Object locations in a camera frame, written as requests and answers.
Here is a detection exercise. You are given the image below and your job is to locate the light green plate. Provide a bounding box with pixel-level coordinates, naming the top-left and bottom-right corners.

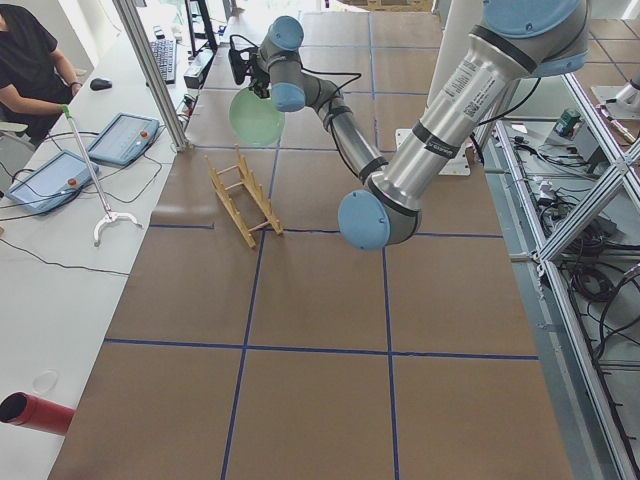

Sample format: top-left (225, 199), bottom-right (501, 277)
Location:
top-left (229, 88), bottom-right (285, 147)

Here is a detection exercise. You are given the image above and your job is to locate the person in black shirt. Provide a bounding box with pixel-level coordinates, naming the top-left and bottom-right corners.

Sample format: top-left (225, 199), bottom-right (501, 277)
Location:
top-left (1, 4), bottom-right (82, 144)

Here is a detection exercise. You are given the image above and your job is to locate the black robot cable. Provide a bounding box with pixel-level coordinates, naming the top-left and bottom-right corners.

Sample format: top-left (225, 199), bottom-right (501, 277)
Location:
top-left (229, 33), bottom-right (364, 131)

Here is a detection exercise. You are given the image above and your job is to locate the white grabber stick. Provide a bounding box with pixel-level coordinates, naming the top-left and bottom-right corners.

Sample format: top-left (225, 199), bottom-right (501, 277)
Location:
top-left (61, 104), bottom-right (143, 247)

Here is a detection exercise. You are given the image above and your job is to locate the far blue teach pendant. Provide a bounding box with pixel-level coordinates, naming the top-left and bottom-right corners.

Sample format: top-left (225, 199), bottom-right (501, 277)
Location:
top-left (87, 113), bottom-right (160, 166)

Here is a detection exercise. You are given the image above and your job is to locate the wooden plate rack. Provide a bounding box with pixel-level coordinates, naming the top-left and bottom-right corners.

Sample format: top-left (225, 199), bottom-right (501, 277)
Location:
top-left (208, 145), bottom-right (284, 249)

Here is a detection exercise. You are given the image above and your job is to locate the red cylinder tube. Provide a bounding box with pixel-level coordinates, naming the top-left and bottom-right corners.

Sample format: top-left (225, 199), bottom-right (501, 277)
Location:
top-left (1, 392), bottom-right (75, 436)

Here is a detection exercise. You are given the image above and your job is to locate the blue teach pendant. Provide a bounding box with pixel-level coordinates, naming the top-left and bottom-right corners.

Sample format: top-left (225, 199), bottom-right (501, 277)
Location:
top-left (87, 113), bottom-right (160, 166)
top-left (6, 150), bottom-right (92, 214)

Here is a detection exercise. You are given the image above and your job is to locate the aluminium frame post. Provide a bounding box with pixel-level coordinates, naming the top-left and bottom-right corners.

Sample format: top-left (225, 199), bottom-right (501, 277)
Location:
top-left (112, 0), bottom-right (190, 152)

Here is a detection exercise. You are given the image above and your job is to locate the black floor cable bundle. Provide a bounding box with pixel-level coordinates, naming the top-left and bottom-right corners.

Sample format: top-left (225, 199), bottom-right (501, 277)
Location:
top-left (534, 189), bottom-right (640, 371)

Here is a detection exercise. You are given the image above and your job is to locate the near blue teach pendant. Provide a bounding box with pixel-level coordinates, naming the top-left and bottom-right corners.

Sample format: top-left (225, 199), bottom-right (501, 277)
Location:
top-left (6, 150), bottom-right (92, 214)

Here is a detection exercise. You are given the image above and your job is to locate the black keyboard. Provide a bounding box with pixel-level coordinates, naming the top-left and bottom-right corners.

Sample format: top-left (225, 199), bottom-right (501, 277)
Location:
top-left (149, 38), bottom-right (177, 84)

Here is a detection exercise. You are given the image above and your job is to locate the black computer mouse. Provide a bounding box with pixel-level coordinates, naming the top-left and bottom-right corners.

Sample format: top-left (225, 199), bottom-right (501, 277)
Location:
top-left (89, 78), bottom-right (112, 91)

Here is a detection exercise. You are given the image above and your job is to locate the green white box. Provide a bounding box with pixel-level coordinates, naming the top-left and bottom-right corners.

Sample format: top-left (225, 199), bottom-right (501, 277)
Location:
top-left (554, 108), bottom-right (581, 138)

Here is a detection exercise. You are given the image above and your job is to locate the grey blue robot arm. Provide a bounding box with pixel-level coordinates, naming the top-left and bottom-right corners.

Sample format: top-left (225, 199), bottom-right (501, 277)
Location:
top-left (234, 1), bottom-right (591, 250)

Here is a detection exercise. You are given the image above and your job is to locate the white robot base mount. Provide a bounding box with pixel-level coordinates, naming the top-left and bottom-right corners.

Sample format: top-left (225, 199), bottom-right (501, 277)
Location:
top-left (394, 127), bottom-right (472, 177)

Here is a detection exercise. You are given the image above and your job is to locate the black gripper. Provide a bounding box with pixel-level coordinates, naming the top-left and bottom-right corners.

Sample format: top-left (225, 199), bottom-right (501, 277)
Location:
top-left (248, 53), bottom-right (270, 99)

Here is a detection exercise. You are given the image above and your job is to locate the aluminium frame rail structure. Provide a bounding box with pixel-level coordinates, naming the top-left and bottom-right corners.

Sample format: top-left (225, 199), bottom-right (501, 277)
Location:
top-left (476, 60), bottom-right (639, 479)

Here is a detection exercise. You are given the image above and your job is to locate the black pendant cable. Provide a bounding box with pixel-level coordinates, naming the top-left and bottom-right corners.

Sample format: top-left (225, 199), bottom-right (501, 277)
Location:
top-left (0, 130), bottom-right (164, 276)

